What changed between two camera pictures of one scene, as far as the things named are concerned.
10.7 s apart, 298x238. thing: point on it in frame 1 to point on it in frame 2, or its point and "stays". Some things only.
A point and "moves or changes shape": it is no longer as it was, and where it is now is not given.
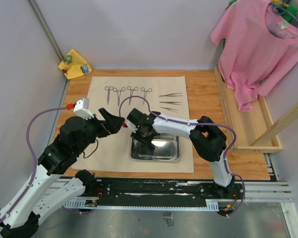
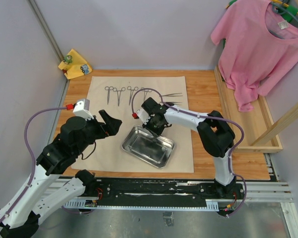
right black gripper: [148, 140] to [156, 132]
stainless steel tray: [168, 149] moves or changes shape
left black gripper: [112, 123] stays
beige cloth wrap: [166, 94] stays
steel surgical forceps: [170, 95] stays
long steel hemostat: [143, 89] stays
